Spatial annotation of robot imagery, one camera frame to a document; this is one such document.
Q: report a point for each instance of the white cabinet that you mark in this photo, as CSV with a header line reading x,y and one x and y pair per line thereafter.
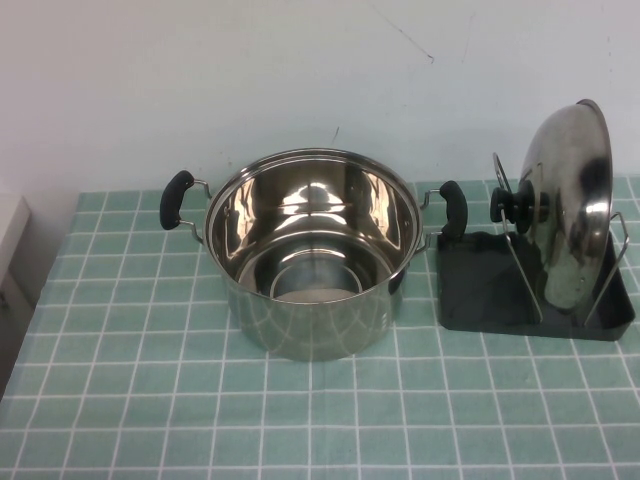
x,y
12,250

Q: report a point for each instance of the stainless steel pot lid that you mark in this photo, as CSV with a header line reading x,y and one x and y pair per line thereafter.
x,y
570,200

